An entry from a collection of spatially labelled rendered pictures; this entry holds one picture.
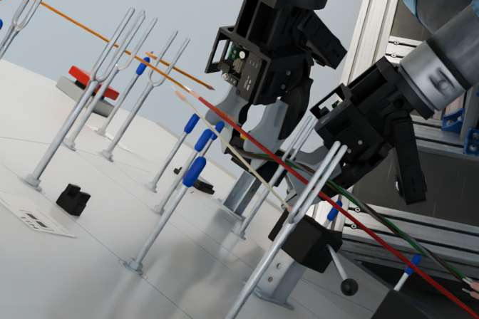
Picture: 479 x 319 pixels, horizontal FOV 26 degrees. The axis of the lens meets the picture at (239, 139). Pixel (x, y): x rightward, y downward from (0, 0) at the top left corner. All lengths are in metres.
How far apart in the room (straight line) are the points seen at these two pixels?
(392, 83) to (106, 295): 0.66
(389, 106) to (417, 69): 0.06
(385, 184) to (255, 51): 1.36
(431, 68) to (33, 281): 0.72
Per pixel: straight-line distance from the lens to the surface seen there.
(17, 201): 0.67
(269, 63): 1.00
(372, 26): 2.65
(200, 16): 2.99
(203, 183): 1.19
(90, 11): 3.04
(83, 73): 1.28
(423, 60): 1.18
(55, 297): 0.54
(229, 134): 1.12
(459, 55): 1.18
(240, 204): 1.16
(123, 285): 0.63
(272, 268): 0.85
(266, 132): 1.08
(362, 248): 2.26
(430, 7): 1.33
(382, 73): 1.18
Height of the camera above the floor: 2.06
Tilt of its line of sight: 50 degrees down
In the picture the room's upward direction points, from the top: straight up
